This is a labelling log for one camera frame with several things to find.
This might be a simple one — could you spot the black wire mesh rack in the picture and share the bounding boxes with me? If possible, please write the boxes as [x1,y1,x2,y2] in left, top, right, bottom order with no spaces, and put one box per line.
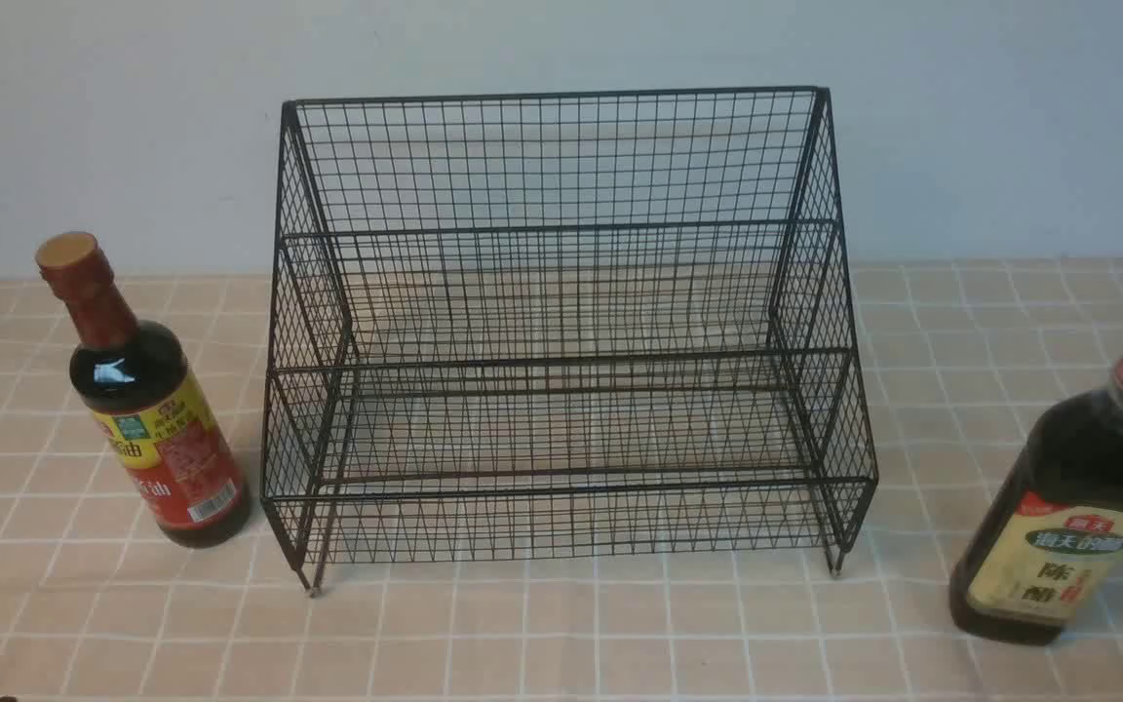
[258,86,878,596]

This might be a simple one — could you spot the cream label vinegar bottle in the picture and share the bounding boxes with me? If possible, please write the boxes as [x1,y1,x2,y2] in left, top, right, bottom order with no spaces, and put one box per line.
[949,354,1123,645]

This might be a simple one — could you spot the red label soy sauce bottle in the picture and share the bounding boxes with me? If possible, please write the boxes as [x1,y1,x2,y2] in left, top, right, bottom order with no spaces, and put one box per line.
[35,231,252,548]

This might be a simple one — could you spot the beige checked tablecloth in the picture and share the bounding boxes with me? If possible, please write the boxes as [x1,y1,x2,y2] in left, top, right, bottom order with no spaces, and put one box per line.
[0,258,1123,701]

